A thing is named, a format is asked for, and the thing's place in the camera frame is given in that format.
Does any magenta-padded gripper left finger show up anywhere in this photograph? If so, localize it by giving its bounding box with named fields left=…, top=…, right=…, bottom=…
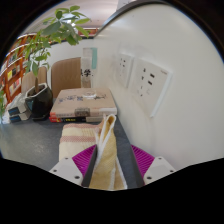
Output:
left=48, top=144, right=99, bottom=188

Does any cream yellow striped towel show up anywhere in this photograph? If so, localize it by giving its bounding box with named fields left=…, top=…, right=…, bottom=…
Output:
left=58, top=113, right=129, bottom=191

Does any thick dark-spine book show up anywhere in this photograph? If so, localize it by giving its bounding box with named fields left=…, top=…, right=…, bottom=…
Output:
left=9, top=110, right=33, bottom=124

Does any red and black book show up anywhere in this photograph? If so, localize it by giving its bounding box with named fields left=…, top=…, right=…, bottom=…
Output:
left=48, top=114, right=105, bottom=124

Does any orange wooden bookshelf unit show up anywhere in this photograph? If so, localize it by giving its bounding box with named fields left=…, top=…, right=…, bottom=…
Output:
left=0, top=28, right=100, bottom=105

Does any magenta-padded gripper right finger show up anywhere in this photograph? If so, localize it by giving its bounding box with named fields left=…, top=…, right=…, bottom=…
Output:
left=128, top=143, right=177, bottom=189

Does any tall plant in black pot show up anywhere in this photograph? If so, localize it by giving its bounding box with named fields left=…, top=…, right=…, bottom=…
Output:
left=22, top=4, right=92, bottom=122

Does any white wall socket panel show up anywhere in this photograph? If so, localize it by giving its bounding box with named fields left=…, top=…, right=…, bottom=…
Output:
left=129, top=57, right=173, bottom=118
left=115, top=52, right=135, bottom=89

